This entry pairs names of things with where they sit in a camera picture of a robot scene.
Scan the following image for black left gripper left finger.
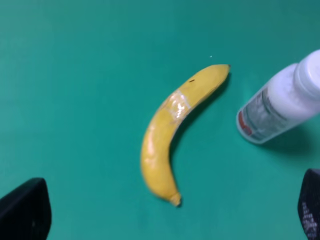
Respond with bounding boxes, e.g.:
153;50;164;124
0;177;52;240

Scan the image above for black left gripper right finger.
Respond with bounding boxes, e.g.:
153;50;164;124
297;168;320;240

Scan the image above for yellow banana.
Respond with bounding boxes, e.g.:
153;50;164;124
140;64;231;207

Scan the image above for green tablecloth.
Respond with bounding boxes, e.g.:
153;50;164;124
0;0;320;240

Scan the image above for white plastic bottle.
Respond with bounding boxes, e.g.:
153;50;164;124
236;50;320;144

